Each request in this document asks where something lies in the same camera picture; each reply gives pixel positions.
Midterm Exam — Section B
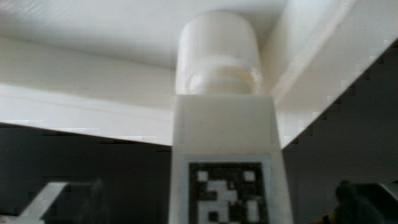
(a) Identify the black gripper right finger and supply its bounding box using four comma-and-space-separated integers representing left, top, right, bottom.
335, 180, 398, 224

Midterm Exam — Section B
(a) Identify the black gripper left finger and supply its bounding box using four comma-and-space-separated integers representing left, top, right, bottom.
0, 180, 106, 224

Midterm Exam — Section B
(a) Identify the white leg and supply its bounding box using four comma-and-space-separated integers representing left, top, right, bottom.
168, 11, 293, 224

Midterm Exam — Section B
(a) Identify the white square tabletop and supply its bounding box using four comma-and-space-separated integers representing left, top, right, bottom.
0, 0, 398, 144

